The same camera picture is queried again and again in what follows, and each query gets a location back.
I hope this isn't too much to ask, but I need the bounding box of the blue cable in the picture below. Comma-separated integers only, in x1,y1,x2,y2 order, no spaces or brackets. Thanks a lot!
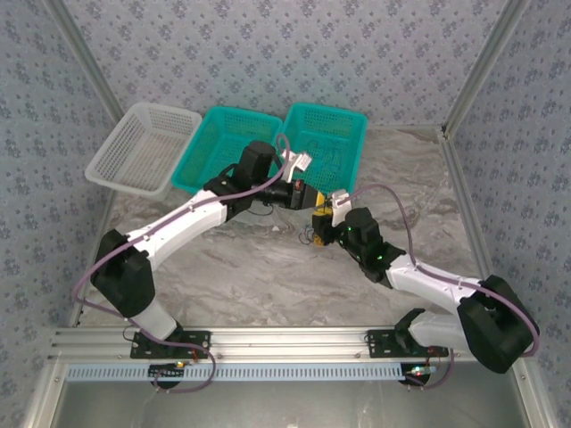
306,138,352,174

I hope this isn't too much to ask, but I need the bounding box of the teal plastic basket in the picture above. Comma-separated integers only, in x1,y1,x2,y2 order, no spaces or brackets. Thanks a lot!
171,105,285,197
272,101,369,192

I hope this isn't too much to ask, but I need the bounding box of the white plastic basket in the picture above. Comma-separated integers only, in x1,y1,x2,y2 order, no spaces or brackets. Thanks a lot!
84,101,203,196

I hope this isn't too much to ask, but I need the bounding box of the black controller board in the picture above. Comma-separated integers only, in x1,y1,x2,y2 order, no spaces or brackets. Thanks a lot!
402,363,443,388
148,362,187,381

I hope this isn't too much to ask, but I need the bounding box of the grey metal panel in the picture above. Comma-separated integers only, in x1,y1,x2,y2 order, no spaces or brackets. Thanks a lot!
56,381,534,428

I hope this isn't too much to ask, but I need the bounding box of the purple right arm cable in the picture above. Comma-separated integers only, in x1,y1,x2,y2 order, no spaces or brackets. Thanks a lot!
350,183,542,391

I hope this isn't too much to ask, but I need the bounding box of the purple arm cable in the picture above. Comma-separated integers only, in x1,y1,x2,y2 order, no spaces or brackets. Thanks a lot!
350,183,542,391
72,133,291,396

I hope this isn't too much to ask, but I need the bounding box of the aluminium side rail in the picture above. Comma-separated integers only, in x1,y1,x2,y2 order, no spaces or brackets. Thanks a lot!
436,126,499,300
69,193,118,329

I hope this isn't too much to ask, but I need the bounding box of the aluminium mounting rail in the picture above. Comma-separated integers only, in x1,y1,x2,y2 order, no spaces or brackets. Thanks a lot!
49,326,463,361

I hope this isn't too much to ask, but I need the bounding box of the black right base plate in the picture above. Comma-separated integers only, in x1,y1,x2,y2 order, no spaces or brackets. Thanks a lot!
368,329,450,358

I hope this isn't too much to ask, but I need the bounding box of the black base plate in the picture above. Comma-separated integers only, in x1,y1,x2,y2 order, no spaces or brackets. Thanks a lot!
129,330,212,360
368,329,450,358

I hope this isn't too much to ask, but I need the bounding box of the white slotted cable duct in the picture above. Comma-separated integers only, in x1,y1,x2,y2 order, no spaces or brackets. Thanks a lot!
65,363,410,383

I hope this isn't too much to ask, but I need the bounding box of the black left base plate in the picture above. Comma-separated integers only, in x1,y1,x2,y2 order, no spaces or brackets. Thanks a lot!
129,330,212,360

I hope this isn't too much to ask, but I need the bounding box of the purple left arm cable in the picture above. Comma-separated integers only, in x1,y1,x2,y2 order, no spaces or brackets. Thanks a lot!
72,133,291,396

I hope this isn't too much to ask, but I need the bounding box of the aluminium corner post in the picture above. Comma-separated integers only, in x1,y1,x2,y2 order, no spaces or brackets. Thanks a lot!
443,0,533,135
44,0,127,120

